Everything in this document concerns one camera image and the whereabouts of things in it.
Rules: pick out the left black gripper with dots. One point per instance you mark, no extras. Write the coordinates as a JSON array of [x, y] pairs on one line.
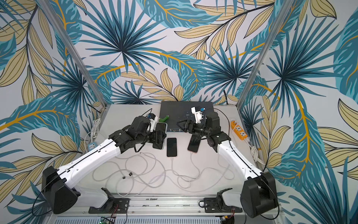
[[156, 136]]

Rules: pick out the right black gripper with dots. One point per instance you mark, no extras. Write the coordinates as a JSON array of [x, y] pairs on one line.
[[192, 127]]

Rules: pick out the phone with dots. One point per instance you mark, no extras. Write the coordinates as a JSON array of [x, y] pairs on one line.
[[194, 143], [172, 150], [160, 127]]

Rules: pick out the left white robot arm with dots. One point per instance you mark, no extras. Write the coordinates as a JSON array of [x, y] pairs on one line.
[[60, 185]]

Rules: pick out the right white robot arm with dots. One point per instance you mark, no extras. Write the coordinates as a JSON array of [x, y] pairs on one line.
[[259, 193]]

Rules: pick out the green plastic pipe fitting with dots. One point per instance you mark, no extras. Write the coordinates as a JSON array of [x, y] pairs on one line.
[[164, 119]]

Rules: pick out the orange power strip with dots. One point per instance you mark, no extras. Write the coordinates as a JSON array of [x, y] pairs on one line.
[[236, 128]]

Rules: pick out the dark grey network switch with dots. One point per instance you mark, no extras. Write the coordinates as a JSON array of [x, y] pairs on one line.
[[179, 110]]

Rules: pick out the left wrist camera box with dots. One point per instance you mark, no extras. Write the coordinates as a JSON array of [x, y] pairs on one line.
[[153, 121]]

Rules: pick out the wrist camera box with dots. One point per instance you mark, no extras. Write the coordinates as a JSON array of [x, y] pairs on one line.
[[153, 121], [197, 111]]

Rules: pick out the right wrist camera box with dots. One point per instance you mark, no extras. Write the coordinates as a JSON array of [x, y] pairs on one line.
[[197, 111]]

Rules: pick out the aluminium front rail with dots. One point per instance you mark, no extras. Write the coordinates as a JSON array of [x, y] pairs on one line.
[[164, 209]]

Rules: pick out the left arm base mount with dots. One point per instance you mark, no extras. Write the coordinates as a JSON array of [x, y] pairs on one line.
[[112, 206]]

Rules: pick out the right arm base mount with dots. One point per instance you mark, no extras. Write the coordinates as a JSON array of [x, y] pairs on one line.
[[217, 205]]

